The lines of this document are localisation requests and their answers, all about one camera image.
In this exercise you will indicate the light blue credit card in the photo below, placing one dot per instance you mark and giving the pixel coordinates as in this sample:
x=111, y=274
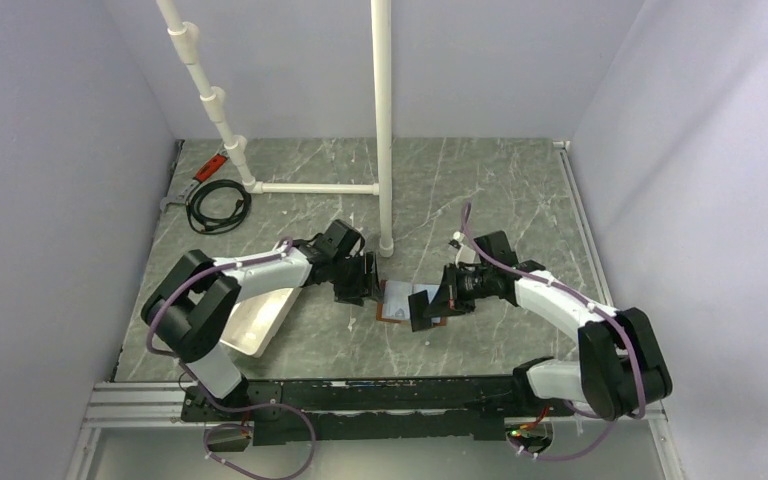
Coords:
x=400, y=298

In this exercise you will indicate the white PVC pipe frame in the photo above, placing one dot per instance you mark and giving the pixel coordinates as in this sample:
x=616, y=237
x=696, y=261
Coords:
x=296, y=69

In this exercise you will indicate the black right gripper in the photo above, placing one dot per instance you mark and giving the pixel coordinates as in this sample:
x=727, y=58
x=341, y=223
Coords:
x=449, y=300

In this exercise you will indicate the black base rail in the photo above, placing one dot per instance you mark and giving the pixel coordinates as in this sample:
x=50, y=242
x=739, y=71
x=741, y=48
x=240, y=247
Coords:
x=483, y=408

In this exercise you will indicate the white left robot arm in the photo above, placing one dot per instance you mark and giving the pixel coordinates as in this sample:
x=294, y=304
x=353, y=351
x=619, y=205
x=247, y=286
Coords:
x=189, y=310

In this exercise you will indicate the white plastic tray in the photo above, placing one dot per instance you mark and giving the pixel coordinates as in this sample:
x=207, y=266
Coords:
x=254, y=322

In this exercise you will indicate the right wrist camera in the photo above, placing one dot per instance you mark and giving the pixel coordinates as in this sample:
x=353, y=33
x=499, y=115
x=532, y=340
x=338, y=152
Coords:
x=496, y=245

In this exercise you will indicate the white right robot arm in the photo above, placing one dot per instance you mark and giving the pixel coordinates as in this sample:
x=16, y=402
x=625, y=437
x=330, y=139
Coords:
x=620, y=368

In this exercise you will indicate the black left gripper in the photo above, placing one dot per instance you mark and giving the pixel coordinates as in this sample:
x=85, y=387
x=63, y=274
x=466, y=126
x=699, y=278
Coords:
x=365, y=286

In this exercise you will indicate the brown leather card holder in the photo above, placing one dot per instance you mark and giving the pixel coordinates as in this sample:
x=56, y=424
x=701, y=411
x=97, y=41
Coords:
x=397, y=308

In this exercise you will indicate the red handled pliers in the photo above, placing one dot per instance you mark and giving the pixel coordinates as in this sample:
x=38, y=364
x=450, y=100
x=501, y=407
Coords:
x=200, y=177

